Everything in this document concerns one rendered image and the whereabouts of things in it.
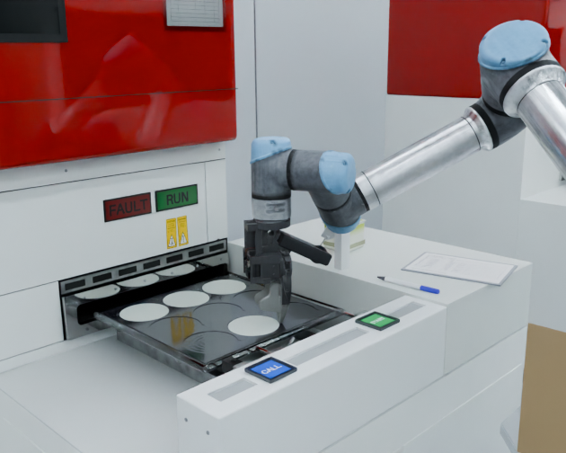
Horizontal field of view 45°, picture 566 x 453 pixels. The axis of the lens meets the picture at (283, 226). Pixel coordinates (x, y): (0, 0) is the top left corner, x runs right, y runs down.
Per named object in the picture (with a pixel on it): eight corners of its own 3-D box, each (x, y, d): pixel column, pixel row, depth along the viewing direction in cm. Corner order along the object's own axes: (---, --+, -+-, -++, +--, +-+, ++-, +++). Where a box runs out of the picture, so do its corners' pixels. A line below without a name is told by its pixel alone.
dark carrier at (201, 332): (101, 315, 141) (101, 312, 141) (227, 276, 165) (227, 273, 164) (205, 366, 118) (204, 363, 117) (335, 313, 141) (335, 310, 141)
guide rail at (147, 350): (117, 339, 147) (115, 326, 146) (124, 336, 148) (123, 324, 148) (279, 424, 113) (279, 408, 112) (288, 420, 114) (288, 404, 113)
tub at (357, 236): (322, 248, 162) (322, 220, 160) (340, 241, 168) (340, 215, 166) (347, 253, 157) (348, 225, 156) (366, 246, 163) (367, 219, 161)
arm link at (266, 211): (285, 191, 133) (296, 199, 125) (285, 214, 134) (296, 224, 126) (247, 193, 131) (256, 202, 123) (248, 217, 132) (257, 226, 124)
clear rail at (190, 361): (92, 317, 141) (91, 311, 140) (98, 315, 142) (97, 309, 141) (205, 375, 115) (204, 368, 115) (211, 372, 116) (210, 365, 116)
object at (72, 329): (64, 338, 141) (59, 295, 139) (225, 287, 171) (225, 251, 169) (68, 341, 140) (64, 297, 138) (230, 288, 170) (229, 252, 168)
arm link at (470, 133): (523, 94, 140) (314, 208, 142) (523, 58, 131) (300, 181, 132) (557, 131, 134) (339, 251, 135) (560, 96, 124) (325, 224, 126)
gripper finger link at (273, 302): (257, 324, 134) (255, 280, 131) (286, 321, 135) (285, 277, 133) (260, 331, 131) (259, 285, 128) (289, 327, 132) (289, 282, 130)
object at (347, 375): (179, 483, 98) (174, 395, 94) (402, 360, 136) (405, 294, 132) (221, 512, 91) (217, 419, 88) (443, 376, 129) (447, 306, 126)
